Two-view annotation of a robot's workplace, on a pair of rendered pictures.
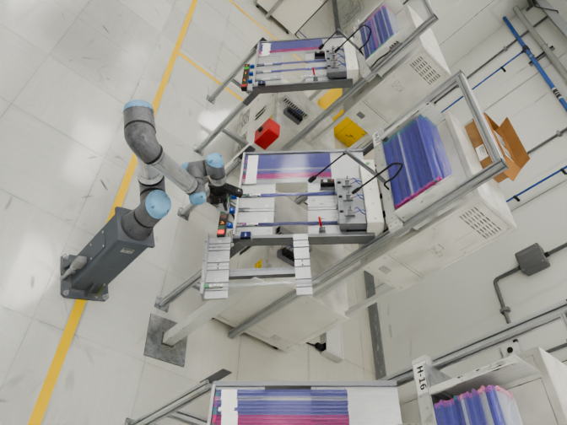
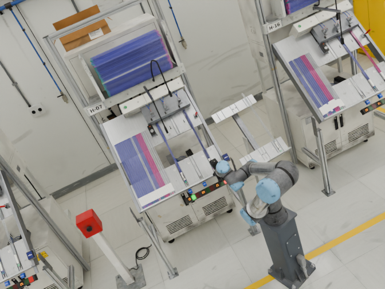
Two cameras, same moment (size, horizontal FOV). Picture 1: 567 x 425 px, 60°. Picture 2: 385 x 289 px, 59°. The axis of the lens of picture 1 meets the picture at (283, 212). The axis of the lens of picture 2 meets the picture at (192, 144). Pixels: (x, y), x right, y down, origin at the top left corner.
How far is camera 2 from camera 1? 221 cm
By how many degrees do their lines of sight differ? 53
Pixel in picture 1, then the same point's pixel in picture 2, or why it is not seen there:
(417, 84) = not seen: outside the picture
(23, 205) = not seen: outside the picture
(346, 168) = (126, 127)
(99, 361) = (320, 224)
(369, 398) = (286, 52)
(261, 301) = not seen: hidden behind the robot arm
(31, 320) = (346, 264)
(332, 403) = (298, 65)
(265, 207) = (190, 163)
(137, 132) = (294, 167)
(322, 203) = (169, 127)
